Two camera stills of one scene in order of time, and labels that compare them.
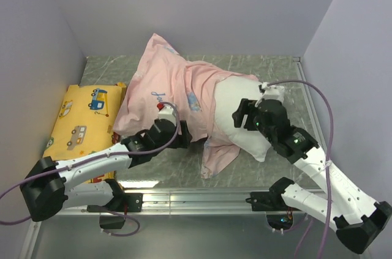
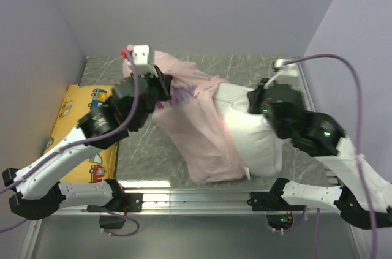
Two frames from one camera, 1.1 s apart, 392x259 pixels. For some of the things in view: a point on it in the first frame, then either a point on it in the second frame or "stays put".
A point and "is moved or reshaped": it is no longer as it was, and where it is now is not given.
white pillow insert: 229,89 is moved or reshaped
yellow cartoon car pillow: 85,123 stays put
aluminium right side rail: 310,105 stays put
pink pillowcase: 164,76 is moved or reshaped
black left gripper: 183,139 -> 162,79
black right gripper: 247,106 -> 255,95
